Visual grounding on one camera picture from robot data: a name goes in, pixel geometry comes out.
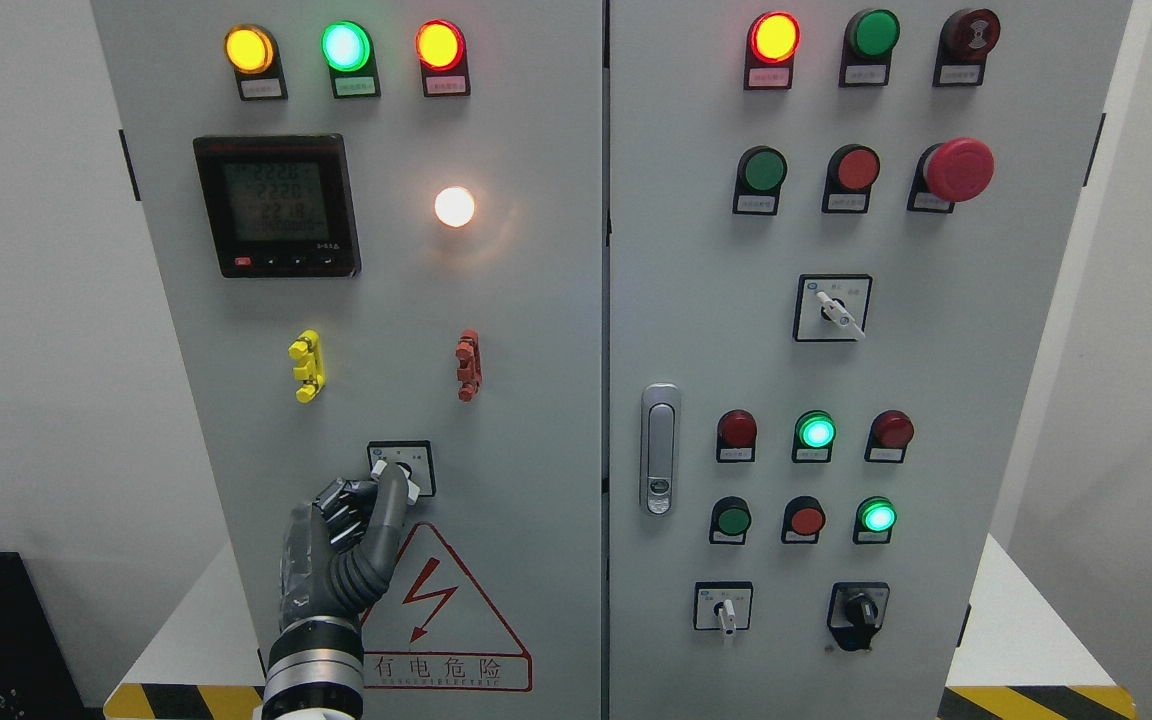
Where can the white platform with hazard stripes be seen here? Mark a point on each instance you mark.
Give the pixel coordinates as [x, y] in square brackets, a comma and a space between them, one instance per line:
[1017, 659]

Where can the black key selector switch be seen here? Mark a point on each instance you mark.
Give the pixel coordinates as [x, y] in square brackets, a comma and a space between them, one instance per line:
[856, 613]

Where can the grey electrical cabinet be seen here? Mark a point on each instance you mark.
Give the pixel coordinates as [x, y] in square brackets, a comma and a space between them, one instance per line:
[600, 141]

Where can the green lit indicator light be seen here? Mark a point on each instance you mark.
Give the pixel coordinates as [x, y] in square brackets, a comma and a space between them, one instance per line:
[349, 54]

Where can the white selector switch lower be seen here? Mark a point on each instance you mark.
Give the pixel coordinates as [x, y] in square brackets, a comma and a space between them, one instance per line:
[724, 607]

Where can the red emergency stop button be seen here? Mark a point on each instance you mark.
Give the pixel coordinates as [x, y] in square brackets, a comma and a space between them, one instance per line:
[951, 172]

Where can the red test terminal block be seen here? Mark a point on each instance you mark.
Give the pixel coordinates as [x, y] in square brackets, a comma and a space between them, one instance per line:
[469, 371]

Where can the silver black robot forearm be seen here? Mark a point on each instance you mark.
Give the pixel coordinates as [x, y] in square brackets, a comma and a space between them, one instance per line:
[316, 671]

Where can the red electrical hazard sticker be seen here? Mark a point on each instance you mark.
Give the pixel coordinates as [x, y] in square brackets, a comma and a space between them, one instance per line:
[436, 629]

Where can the red push button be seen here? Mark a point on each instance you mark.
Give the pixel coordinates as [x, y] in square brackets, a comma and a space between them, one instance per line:
[803, 520]
[850, 175]

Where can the green push button upper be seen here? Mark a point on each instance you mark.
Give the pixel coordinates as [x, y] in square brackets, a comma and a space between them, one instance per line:
[759, 176]

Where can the green indicator light top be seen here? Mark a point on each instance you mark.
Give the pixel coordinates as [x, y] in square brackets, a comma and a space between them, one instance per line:
[869, 40]

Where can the silver door lock handle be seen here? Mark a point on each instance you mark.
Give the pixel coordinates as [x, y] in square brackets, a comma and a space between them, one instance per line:
[660, 407]

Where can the dark red buzzer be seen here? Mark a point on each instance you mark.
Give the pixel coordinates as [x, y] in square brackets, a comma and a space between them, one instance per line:
[966, 39]

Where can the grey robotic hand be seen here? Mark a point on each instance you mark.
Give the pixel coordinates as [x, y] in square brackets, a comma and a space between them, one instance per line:
[340, 550]

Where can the clear white indicator lamp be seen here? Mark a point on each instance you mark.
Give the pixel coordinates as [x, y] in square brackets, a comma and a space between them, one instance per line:
[455, 206]

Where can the white rotary selector switch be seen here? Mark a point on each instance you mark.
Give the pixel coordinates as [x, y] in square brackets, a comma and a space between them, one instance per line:
[414, 455]

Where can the dark red indicator light right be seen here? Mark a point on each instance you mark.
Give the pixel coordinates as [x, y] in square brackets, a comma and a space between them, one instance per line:
[889, 438]

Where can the green push button lower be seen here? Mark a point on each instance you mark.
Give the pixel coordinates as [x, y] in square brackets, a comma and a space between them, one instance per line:
[730, 521]

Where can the white selector switch right upper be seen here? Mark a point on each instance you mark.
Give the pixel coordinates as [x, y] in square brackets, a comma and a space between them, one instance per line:
[832, 307]

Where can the orange-red indicator light left door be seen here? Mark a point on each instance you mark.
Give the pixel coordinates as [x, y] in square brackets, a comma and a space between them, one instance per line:
[442, 52]

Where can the dark red indicator light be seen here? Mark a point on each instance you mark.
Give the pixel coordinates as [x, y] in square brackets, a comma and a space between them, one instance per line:
[736, 433]
[889, 438]

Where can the red lit indicator light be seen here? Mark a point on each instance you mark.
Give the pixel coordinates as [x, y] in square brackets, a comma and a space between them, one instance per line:
[773, 40]

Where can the dark red indicator light left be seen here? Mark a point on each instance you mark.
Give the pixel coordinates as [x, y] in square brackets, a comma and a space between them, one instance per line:
[736, 433]

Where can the red push button lower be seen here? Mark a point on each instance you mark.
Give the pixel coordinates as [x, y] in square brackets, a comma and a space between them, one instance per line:
[803, 520]

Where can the yellow indicator light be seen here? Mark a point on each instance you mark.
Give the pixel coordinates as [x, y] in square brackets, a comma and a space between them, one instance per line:
[256, 61]

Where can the yellow test terminal block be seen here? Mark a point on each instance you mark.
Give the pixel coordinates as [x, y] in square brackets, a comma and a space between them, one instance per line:
[306, 353]

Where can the green lit indicator middle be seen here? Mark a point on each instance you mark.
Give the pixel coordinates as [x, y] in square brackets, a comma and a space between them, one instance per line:
[814, 435]

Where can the green lit push button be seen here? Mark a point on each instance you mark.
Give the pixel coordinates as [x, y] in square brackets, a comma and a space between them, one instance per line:
[874, 521]

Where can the black digital power meter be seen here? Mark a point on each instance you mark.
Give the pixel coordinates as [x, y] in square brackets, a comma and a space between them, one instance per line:
[279, 206]

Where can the red push button upper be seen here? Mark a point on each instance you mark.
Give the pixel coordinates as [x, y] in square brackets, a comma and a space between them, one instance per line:
[850, 175]

